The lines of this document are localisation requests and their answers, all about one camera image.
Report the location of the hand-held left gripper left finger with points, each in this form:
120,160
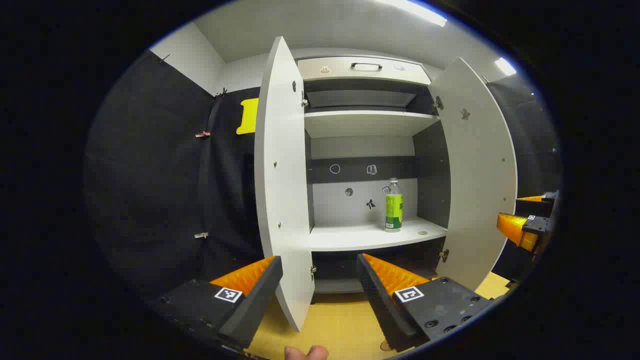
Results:
255,305

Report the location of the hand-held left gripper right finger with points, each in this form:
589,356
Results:
380,305

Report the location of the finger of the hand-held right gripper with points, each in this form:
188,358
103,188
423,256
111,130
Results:
535,202
517,231

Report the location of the small round brown coaster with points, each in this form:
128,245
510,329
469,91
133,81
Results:
385,345

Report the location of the white cabinet door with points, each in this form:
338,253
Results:
480,175
280,175

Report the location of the grey and white cabinet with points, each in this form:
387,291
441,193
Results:
365,235

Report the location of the green label plastic bottle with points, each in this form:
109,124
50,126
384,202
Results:
393,207

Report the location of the small ceiling light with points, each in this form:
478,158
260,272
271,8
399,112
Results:
505,66

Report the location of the black backdrop cloth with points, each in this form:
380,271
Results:
150,175

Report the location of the black binder clip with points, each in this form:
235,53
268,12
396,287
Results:
220,92
164,58

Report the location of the long ceiling light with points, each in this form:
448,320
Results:
415,11

